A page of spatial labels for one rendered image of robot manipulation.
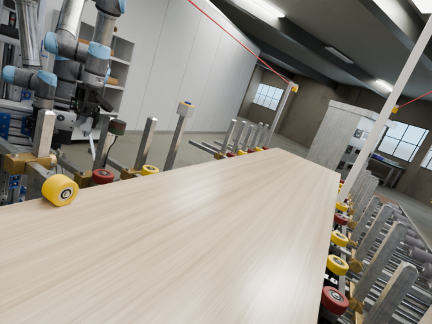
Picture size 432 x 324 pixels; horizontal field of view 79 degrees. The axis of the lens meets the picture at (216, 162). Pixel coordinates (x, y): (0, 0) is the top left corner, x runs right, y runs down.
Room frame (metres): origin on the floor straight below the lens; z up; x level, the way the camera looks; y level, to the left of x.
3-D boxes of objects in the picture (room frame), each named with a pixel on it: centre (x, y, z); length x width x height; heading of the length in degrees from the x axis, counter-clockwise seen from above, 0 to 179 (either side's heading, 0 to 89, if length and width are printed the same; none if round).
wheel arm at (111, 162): (1.25, 0.46, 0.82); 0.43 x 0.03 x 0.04; 67
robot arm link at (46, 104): (1.12, 0.81, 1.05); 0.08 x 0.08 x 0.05
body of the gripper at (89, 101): (1.00, 0.55, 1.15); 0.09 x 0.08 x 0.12; 157
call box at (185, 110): (1.49, 0.26, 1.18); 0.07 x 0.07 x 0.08; 67
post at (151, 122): (1.25, 0.36, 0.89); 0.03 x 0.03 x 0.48; 67
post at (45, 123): (0.79, 0.55, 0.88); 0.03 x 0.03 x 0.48; 67
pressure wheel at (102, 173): (0.95, 0.40, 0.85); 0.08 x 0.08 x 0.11
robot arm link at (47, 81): (1.12, 0.82, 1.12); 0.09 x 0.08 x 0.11; 107
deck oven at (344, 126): (7.53, -3.31, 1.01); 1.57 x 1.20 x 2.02; 129
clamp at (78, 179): (1.00, 0.46, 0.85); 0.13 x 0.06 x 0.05; 157
